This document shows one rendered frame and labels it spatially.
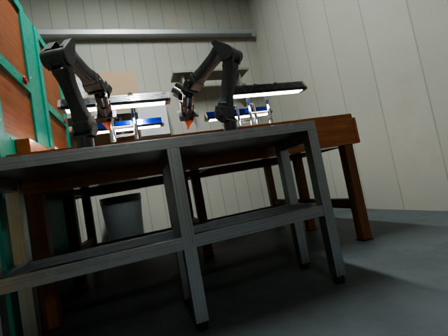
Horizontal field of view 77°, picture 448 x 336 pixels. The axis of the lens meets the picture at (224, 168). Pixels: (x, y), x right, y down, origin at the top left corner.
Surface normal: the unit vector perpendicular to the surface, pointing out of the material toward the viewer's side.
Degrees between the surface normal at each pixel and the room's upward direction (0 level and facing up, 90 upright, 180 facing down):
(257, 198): 90
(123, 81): 90
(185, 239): 90
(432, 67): 90
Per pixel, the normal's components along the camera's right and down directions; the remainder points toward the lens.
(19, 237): 0.29, -0.11
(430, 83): -0.94, 0.15
